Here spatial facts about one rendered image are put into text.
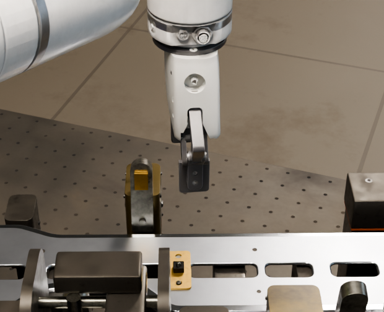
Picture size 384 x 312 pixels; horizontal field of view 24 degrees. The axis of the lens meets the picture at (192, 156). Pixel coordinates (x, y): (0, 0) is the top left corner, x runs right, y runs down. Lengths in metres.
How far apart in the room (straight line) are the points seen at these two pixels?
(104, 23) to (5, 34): 0.12
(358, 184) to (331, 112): 2.08
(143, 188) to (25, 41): 0.85
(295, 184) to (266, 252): 0.65
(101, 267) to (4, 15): 0.58
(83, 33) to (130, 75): 3.14
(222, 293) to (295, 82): 2.49
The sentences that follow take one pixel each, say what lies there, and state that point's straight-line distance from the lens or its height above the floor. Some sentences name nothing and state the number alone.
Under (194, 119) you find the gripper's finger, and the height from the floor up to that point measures 1.47.
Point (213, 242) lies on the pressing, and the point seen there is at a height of 1.00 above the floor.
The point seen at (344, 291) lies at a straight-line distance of 1.25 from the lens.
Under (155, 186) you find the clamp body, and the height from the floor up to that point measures 1.05.
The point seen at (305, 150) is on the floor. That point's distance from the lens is 3.40.
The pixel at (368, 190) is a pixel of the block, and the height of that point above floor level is 1.03.
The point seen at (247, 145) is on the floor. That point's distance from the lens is 3.40.
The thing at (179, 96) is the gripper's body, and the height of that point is 1.49.
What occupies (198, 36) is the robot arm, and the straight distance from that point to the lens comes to 0.87.
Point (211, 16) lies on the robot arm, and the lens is 0.86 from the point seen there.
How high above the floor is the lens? 1.97
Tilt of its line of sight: 36 degrees down
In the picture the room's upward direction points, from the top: straight up
